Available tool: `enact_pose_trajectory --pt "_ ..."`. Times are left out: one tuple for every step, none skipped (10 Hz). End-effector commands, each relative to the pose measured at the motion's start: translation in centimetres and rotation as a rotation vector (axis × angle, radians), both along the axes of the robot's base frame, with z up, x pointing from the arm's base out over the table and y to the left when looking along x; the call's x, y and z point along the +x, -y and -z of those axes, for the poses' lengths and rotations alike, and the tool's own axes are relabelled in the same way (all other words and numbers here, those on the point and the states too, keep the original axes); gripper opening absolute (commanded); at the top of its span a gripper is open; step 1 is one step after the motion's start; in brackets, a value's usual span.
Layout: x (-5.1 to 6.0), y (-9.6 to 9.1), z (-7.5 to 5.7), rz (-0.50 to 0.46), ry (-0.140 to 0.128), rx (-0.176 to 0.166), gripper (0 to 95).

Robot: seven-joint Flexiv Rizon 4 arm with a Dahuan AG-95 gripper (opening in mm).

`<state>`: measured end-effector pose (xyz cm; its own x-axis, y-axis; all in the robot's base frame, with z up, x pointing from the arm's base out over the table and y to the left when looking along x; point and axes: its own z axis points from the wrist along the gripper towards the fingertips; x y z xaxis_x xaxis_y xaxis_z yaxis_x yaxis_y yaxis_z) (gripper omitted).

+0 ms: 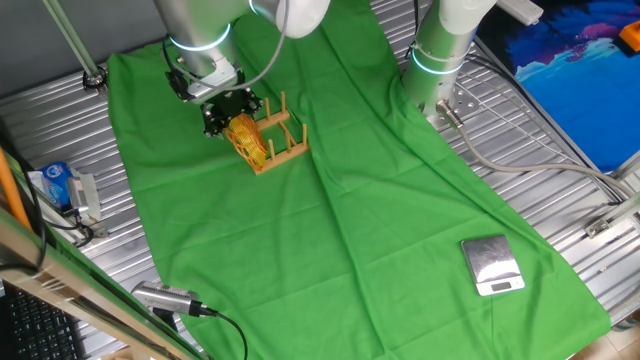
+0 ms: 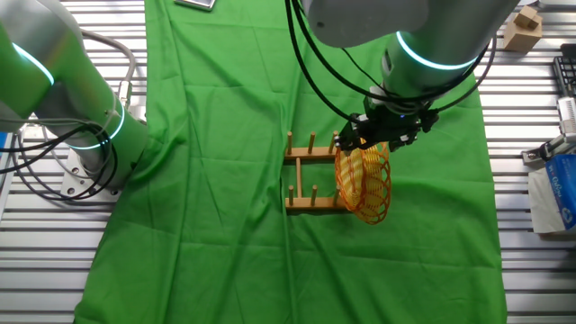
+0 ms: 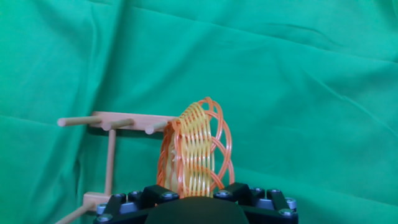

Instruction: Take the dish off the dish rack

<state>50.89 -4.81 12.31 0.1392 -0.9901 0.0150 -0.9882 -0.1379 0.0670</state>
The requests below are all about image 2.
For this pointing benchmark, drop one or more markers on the silver digital kitchen scale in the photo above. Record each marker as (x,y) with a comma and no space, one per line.
(198,3)

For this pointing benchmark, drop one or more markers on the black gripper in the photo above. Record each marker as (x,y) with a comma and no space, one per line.
(389,123)

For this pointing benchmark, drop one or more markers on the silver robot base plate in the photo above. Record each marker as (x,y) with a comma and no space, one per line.
(74,180)

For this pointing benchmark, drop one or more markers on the silver tripod camera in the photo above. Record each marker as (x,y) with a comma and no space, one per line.
(568,112)

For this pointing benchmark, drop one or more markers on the wooden dish rack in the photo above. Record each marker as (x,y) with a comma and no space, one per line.
(310,154)

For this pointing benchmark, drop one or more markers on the blue white tissue box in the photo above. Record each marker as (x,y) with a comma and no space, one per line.
(537,202)

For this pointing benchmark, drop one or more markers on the green cloth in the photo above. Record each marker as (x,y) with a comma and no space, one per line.
(202,225)

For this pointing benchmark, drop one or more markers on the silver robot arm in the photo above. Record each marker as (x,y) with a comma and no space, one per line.
(427,27)

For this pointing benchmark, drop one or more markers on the aluminium camera bracket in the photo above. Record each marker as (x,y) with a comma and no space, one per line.
(540,153)

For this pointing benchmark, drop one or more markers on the wooden block puzzle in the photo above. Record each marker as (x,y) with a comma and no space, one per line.
(519,38)

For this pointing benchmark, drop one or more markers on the blue tissue pack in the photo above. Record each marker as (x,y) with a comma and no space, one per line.
(562,189)

